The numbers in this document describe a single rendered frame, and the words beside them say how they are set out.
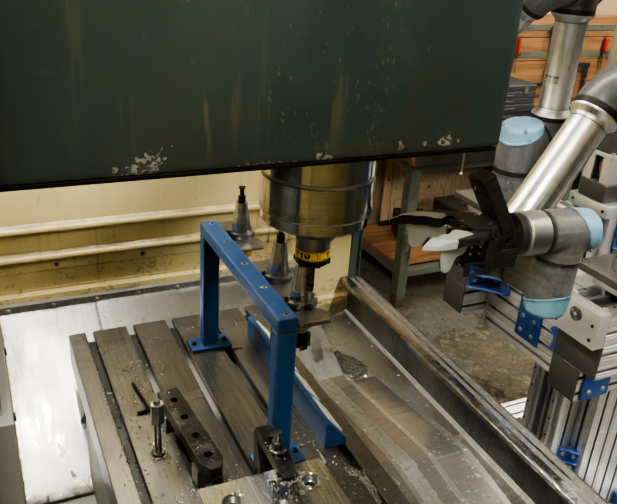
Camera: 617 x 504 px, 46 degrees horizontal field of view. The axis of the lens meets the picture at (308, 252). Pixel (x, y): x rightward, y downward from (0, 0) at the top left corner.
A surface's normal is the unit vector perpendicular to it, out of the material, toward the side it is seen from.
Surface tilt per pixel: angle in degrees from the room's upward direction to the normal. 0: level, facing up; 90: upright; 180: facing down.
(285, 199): 90
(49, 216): 90
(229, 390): 0
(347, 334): 17
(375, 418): 7
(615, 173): 90
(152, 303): 24
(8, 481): 90
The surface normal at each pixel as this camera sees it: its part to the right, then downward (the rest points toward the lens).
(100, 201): 0.41, 0.41
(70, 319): 0.23, -0.66
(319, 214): 0.07, 0.43
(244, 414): 0.06, -0.91
